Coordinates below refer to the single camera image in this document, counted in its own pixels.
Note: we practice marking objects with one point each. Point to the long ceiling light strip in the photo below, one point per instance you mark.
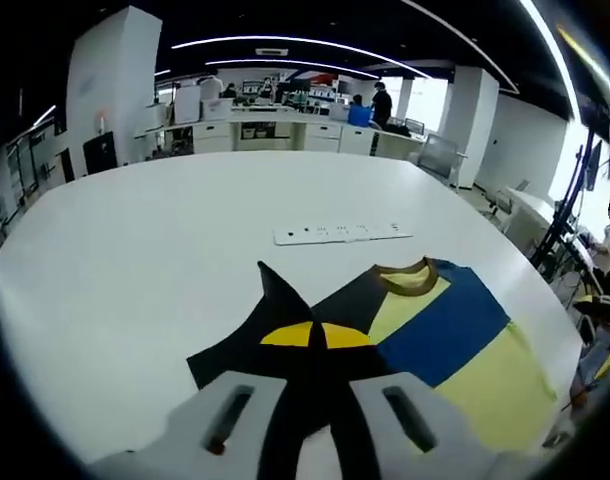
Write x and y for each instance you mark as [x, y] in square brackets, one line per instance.
[285, 41]

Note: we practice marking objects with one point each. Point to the short ceiling light strip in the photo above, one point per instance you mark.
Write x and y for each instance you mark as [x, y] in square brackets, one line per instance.
[295, 62]

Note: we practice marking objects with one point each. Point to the grey office chair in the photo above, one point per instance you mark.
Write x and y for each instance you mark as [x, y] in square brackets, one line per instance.
[440, 157]

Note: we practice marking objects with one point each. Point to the black tripod stand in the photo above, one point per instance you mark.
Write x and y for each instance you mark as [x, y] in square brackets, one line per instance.
[565, 215]

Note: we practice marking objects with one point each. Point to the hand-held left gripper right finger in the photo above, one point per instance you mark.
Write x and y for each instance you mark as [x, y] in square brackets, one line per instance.
[410, 425]

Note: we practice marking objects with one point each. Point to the white counter with cabinets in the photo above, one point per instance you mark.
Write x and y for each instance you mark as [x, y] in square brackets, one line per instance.
[305, 132]

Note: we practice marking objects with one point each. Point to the yellow garment with dark sleeves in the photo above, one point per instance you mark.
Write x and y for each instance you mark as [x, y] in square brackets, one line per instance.
[460, 345]

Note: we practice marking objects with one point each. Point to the white table power strip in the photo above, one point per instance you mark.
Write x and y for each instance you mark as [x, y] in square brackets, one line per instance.
[335, 234]

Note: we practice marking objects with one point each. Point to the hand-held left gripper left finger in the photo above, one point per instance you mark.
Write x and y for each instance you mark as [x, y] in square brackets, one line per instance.
[210, 420]

